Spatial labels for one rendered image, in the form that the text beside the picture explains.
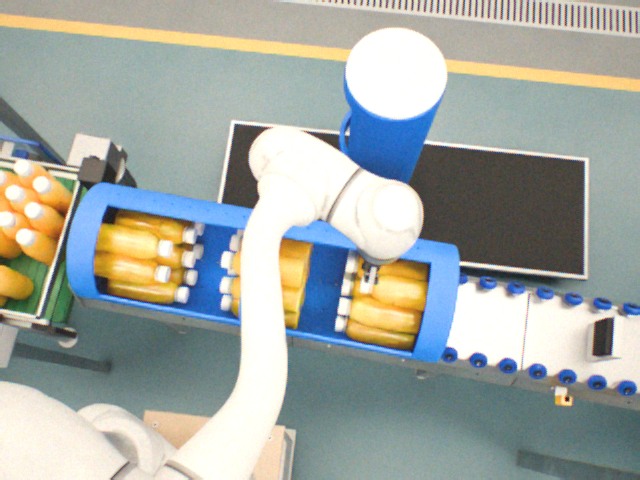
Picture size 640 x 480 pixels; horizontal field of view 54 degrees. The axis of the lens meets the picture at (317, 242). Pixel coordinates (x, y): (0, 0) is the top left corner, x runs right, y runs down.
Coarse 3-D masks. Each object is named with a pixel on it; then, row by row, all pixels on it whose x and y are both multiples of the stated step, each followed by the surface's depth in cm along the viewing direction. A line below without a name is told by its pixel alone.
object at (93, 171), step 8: (88, 160) 170; (96, 160) 170; (104, 160) 171; (80, 168) 170; (88, 168) 170; (96, 168) 170; (104, 168) 170; (112, 168) 174; (80, 176) 169; (88, 176) 169; (96, 176) 169; (104, 176) 170; (112, 176) 175; (88, 184) 171; (96, 184) 169
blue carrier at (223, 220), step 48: (96, 192) 147; (144, 192) 150; (96, 240) 141; (336, 240) 143; (96, 288) 146; (192, 288) 164; (336, 288) 166; (432, 288) 138; (336, 336) 156; (432, 336) 139
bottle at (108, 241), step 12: (108, 228) 147; (120, 228) 148; (132, 228) 149; (108, 240) 146; (120, 240) 146; (132, 240) 146; (144, 240) 146; (156, 240) 147; (108, 252) 149; (120, 252) 147; (132, 252) 147; (144, 252) 146; (156, 252) 148
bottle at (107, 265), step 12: (96, 252) 150; (96, 264) 149; (108, 264) 149; (120, 264) 149; (132, 264) 149; (144, 264) 149; (156, 264) 151; (108, 276) 151; (120, 276) 150; (132, 276) 149; (144, 276) 149; (156, 276) 150
